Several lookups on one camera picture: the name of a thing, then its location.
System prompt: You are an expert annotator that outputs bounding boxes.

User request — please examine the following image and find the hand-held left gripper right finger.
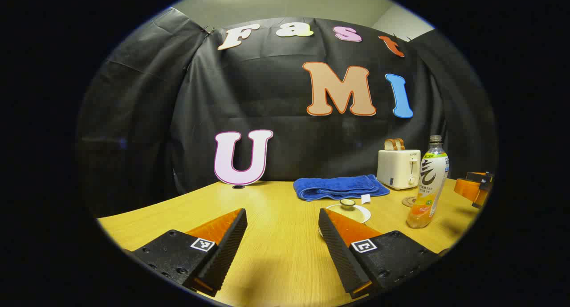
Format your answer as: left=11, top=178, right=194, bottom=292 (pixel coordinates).
left=318, top=208, right=441, bottom=299

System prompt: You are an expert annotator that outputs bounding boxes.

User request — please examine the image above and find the blue folded towel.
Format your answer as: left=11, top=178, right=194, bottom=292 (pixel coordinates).
left=293, top=174, right=391, bottom=202

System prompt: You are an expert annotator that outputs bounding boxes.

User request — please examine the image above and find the black backdrop cloth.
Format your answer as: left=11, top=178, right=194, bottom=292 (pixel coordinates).
left=76, top=6, right=498, bottom=218

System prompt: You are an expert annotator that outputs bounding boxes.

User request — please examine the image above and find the clear plastic water bottle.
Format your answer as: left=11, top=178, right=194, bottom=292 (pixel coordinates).
left=406, top=135, right=450, bottom=229

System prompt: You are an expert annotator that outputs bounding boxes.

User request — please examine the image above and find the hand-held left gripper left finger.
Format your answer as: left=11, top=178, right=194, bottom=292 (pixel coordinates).
left=132, top=208, right=248, bottom=297

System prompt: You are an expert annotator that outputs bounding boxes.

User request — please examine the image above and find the white toaster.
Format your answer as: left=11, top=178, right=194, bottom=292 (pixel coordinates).
left=377, top=149, right=421, bottom=191

